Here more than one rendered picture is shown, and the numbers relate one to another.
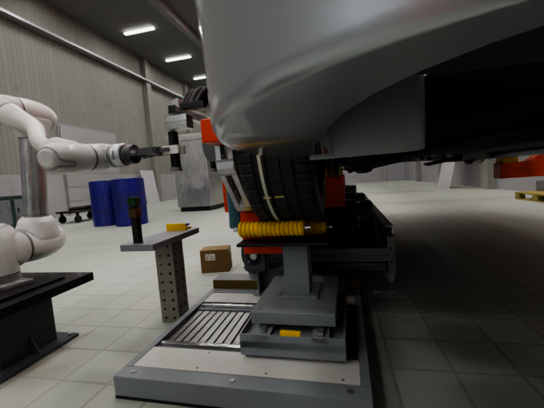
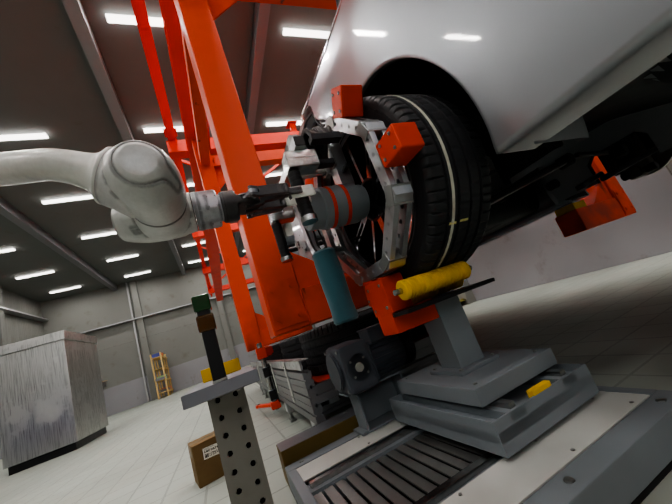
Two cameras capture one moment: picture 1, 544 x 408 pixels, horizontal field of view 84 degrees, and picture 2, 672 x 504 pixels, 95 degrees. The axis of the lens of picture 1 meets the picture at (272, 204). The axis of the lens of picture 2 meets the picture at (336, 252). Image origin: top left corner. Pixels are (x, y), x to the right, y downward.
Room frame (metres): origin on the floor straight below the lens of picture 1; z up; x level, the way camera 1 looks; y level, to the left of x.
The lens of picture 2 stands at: (0.53, 0.78, 0.48)
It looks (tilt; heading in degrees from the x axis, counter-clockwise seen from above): 13 degrees up; 322
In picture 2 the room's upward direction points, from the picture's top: 20 degrees counter-clockwise
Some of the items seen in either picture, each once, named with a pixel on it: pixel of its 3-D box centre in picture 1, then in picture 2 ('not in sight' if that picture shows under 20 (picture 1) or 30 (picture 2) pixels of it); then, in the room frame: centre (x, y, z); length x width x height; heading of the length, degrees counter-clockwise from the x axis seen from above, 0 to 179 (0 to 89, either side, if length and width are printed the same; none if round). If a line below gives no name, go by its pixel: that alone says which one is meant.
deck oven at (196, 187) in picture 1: (201, 173); (51, 396); (8.55, 1.92, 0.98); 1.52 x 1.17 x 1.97; 166
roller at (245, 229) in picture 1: (270, 228); (434, 279); (1.12, 0.01, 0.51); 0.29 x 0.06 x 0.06; 76
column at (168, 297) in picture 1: (172, 278); (243, 462); (1.56, 0.55, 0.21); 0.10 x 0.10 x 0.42; 76
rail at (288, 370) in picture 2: not in sight; (275, 374); (3.02, -0.16, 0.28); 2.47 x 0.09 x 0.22; 166
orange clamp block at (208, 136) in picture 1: (218, 132); (399, 145); (0.95, 0.15, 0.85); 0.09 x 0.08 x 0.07; 166
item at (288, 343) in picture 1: (301, 313); (476, 396); (1.22, -0.09, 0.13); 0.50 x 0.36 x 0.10; 166
